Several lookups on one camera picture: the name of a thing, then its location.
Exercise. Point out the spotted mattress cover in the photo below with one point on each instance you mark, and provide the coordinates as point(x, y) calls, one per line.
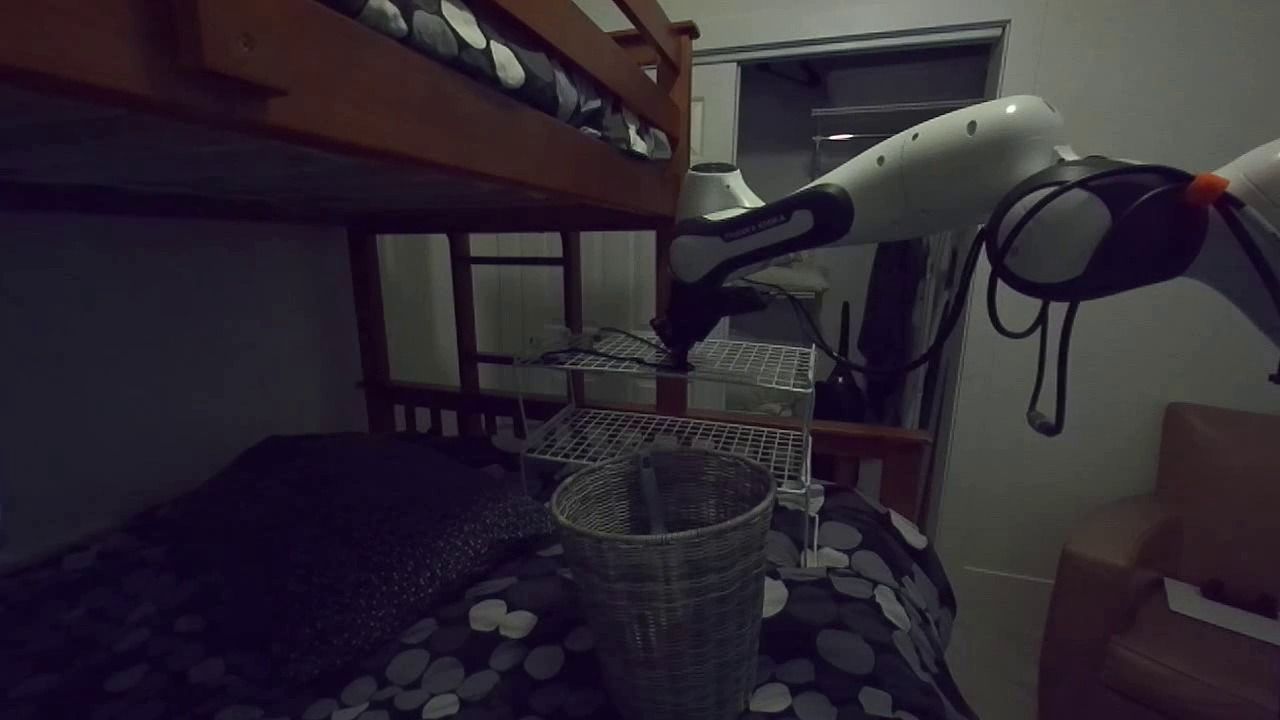
point(467, 34)

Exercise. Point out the white paper sheet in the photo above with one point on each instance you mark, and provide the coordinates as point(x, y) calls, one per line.
point(1221, 608)

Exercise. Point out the dark hanging garment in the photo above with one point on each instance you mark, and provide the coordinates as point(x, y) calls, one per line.
point(897, 320)

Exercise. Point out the dark textured blanket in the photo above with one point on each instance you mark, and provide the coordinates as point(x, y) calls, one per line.
point(344, 533)

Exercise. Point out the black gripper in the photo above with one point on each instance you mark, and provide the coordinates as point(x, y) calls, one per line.
point(700, 304)

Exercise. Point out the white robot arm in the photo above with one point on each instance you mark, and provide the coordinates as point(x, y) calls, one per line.
point(933, 165)

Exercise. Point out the black bedspread with grey spots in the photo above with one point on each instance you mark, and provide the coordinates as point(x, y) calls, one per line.
point(824, 626)

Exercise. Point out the grey wicker basket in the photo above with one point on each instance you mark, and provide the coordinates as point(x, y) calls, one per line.
point(667, 603)

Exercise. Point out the brown wooden bunk bed frame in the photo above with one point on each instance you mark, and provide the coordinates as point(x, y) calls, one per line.
point(441, 134)

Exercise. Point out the brown armchair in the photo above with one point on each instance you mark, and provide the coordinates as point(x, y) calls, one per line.
point(1160, 626)

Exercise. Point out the white folded linens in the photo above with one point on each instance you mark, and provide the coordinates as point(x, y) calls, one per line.
point(785, 282)

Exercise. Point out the grey closet door frame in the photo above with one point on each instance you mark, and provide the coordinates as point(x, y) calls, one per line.
point(866, 39)

